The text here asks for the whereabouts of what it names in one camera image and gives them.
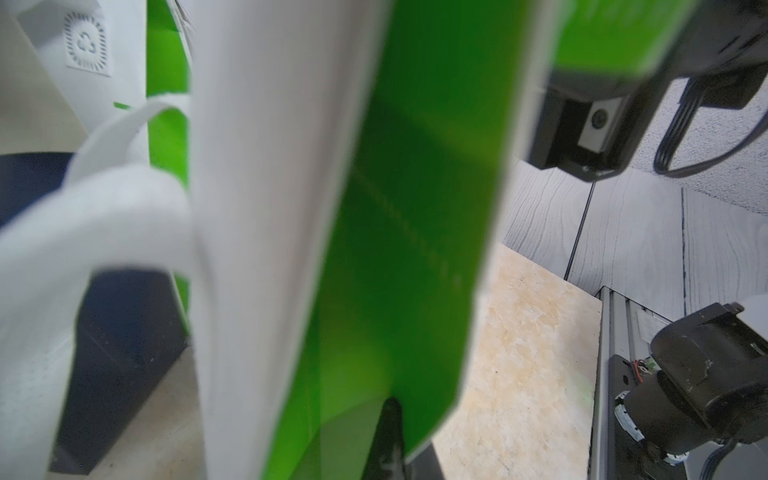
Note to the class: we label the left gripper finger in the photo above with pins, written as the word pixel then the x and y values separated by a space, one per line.
pixel 386 458

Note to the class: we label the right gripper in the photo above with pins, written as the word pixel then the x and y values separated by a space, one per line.
pixel 613 64

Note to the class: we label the green white bag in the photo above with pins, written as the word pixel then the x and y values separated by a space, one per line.
pixel 327 176
pixel 73 80

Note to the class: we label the navy beige bag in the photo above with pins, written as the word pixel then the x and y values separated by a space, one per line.
pixel 74 376

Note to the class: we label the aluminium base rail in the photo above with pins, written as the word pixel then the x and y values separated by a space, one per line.
pixel 626 330

